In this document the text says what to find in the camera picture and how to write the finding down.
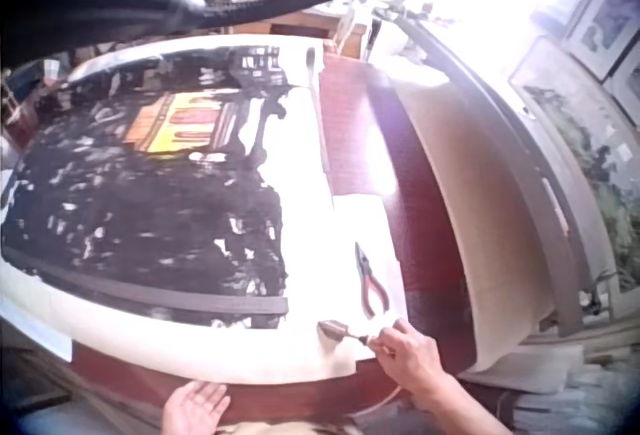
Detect wide dark paint brush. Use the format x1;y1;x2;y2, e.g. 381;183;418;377
317;319;382;349

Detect cluttered wooden shelf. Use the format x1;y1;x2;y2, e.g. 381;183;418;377
189;0;401;59

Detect long black paperweight bar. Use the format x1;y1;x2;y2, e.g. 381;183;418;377
0;244;290;317

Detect large cream paper roll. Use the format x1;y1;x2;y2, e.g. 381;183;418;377
392;77;557;375

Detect landscape painting on wall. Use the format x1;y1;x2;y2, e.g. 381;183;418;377
508;37;640;301

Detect long grey frame bar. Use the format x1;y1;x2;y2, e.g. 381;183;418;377
397;17;587;339

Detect large black ink painting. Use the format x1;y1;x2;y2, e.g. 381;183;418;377
0;34;409;391

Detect red handled pliers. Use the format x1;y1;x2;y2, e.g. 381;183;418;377
353;241;391;317

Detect framed picture with black frame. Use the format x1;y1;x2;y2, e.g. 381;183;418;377
563;0;640;82

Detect person's right hand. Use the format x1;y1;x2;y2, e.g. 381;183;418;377
372;318;455;397

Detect person's left hand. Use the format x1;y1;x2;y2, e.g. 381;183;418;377
161;380;233;435

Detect stack of white papers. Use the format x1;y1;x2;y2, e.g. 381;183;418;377
462;342;640;435

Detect dark red felt mat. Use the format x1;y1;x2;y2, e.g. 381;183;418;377
69;51;474;429

